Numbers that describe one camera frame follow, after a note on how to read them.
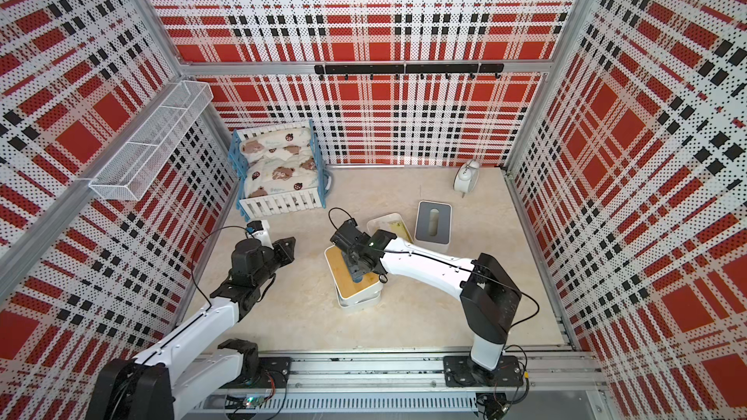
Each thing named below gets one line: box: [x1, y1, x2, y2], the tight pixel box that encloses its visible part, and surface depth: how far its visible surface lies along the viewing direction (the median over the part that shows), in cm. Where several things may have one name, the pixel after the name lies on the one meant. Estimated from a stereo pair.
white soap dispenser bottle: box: [453, 159, 481, 199], surface depth 107 cm
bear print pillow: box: [240, 127, 320, 199], surface depth 110 cm
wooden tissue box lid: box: [324, 245, 381, 300], surface depth 80 cm
